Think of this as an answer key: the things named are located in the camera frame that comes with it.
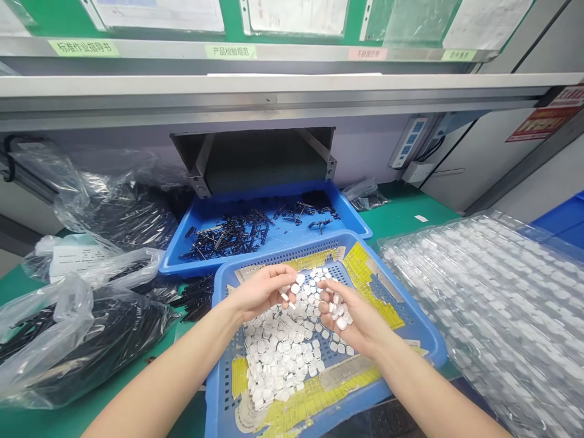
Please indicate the person's left hand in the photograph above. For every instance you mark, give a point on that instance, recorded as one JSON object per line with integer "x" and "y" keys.
{"x": 257, "y": 292}

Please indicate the person's right hand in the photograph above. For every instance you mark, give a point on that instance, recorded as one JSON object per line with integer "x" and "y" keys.
{"x": 360, "y": 319}

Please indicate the handful of white square parts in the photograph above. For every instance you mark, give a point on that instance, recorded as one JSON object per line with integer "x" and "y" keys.
{"x": 340, "y": 310}
{"x": 294, "y": 285}

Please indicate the blue perforated plastic basket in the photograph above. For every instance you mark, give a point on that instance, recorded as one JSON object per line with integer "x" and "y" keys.
{"x": 410, "y": 319}

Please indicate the loose row of black parts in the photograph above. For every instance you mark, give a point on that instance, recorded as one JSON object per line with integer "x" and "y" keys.
{"x": 196, "y": 296}

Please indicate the pile of white square parts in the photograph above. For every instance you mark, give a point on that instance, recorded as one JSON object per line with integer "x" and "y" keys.
{"x": 283, "y": 356}

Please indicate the blue plastic tray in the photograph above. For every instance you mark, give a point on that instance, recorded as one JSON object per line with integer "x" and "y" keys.
{"x": 191, "y": 237}

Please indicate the small white sticker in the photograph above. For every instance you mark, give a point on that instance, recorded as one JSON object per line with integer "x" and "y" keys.
{"x": 422, "y": 217}

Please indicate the small bag of black parts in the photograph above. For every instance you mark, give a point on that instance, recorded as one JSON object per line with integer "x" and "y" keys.
{"x": 365, "y": 196}

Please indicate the grey conveyor belt chute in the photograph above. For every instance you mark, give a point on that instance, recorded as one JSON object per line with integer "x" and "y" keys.
{"x": 255, "y": 159}

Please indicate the stack of clear blister trays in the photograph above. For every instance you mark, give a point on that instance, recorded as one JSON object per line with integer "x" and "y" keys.
{"x": 502, "y": 310}

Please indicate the large bag of black parts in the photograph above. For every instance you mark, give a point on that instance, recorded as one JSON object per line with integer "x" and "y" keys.
{"x": 123, "y": 200}

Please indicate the bag with white paper label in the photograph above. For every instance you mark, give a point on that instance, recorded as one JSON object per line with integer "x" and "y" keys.
{"x": 82, "y": 262}

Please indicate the white power strip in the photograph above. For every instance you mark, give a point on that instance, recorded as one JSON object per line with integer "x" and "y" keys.
{"x": 408, "y": 139}

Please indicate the crumpled bag of black parts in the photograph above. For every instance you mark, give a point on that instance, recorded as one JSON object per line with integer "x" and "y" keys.
{"x": 73, "y": 346}

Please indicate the blue plastic bin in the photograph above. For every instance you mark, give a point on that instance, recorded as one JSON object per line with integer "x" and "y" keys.
{"x": 563, "y": 219}

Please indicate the green board with document holders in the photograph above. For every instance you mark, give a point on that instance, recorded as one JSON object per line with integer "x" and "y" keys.
{"x": 273, "y": 27}

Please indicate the red warning sign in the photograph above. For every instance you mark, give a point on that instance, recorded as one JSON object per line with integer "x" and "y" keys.
{"x": 540, "y": 123}

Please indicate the white wall socket box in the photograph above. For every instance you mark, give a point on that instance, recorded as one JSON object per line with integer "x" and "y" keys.
{"x": 416, "y": 172}

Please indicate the grey metal shelf rail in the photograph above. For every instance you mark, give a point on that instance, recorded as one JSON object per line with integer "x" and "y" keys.
{"x": 273, "y": 98}

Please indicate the aluminium frame bar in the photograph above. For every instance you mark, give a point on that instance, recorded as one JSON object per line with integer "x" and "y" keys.
{"x": 27, "y": 175}

